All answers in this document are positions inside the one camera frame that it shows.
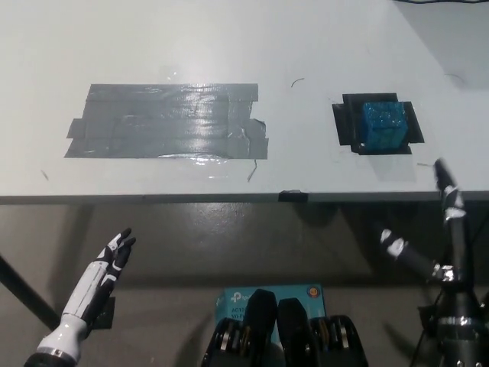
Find black table leg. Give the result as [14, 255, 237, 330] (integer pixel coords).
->
[0, 254, 58, 332]

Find black floor object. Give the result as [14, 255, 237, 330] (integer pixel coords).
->
[417, 304, 442, 336]

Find teal router box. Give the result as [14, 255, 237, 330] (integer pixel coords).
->
[214, 283, 326, 326]

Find blue rubik's cube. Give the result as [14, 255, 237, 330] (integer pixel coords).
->
[358, 100, 408, 151]

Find grey duct tape patch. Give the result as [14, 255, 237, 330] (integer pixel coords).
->
[63, 83, 270, 161]

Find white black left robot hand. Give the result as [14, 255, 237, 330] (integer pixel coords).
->
[37, 228, 138, 362]

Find black robot torso blocks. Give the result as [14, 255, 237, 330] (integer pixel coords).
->
[202, 288, 370, 367]

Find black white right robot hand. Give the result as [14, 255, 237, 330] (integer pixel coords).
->
[379, 158, 489, 326]

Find black tape marked spot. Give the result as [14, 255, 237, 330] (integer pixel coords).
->
[330, 92, 426, 156]

